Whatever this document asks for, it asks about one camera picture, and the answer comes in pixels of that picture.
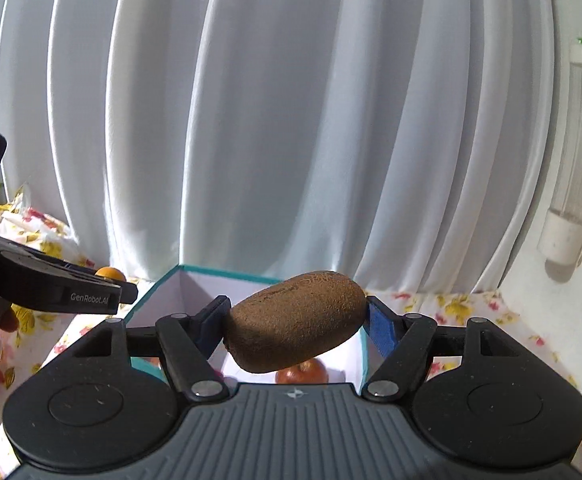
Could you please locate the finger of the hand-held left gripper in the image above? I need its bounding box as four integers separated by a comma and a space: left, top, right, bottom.
0, 230, 139, 317

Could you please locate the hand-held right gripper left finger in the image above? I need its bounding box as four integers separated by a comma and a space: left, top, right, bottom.
73, 296, 232, 399

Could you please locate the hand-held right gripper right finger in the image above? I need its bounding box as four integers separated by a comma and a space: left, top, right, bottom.
361, 296, 518, 401

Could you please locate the teal cardboard box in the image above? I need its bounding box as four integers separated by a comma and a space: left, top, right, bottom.
122, 265, 372, 387

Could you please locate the large brown kiwi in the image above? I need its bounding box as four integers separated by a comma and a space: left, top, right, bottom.
223, 270, 368, 374

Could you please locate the red apple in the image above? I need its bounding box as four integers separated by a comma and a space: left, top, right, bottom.
276, 360, 329, 385

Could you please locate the floral printed cloth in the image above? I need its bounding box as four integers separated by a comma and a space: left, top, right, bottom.
0, 185, 582, 480

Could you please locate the white curtain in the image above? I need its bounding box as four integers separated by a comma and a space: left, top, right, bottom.
0, 0, 562, 296

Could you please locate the white clear plastic tube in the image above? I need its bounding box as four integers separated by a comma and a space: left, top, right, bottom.
538, 37, 582, 283

